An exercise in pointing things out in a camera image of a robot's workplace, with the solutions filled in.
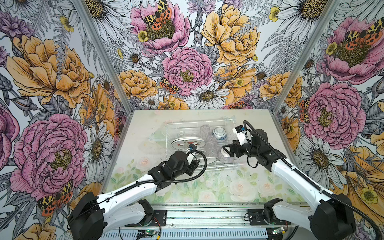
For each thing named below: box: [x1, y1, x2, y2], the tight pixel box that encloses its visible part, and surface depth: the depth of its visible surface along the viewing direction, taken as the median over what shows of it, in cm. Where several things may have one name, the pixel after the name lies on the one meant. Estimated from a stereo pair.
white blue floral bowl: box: [211, 127, 228, 142], surface depth 101 cm
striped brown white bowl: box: [218, 148, 235, 164], surface depth 91 cm
